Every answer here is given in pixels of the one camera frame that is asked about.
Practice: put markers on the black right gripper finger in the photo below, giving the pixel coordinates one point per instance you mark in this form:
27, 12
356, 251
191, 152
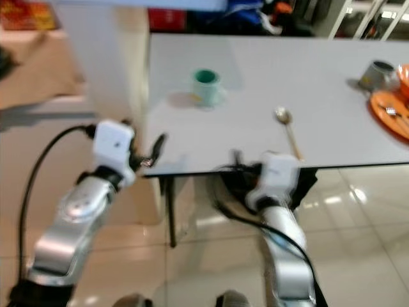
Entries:
238, 158

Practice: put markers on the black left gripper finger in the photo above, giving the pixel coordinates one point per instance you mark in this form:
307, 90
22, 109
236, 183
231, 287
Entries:
158, 147

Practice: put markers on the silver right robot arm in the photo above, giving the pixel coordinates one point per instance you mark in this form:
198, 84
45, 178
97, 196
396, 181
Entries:
287, 256

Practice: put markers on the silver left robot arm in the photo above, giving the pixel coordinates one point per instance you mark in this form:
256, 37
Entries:
77, 217

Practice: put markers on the dark table leg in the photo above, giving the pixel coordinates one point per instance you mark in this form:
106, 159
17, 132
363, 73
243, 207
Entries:
170, 211

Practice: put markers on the gold metal spoon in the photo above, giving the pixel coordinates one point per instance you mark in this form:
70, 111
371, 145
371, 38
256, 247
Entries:
282, 116

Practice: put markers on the teal ceramic mug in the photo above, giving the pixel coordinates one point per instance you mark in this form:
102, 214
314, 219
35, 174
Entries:
206, 88

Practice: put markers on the white counter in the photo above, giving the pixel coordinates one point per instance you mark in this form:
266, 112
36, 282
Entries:
102, 57

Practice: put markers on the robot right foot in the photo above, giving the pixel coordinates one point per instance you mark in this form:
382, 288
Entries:
233, 300

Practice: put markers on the plain red box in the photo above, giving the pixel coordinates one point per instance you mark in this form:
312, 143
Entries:
166, 20

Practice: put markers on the beige cloth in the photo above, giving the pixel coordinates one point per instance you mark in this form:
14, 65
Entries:
45, 67

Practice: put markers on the blue bag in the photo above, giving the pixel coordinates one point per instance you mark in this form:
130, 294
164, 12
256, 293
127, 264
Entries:
252, 16

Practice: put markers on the orange and black tool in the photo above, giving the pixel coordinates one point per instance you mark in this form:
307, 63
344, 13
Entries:
281, 9

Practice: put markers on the silver fork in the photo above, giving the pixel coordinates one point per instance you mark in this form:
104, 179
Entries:
395, 114

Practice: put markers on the dark green plate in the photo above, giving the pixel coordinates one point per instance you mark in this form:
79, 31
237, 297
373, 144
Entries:
5, 61

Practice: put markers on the red printed box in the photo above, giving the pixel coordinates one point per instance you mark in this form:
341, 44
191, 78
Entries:
29, 16

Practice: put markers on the orange bowl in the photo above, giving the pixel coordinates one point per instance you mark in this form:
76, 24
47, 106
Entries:
404, 80

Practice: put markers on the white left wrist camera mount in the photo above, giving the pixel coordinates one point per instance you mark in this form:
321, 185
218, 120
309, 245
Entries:
114, 144

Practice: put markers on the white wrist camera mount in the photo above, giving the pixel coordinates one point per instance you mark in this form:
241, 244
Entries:
114, 144
278, 176

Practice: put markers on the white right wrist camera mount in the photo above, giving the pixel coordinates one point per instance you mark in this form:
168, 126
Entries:
278, 176

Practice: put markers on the white shelf frame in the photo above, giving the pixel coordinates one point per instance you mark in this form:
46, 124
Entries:
367, 16

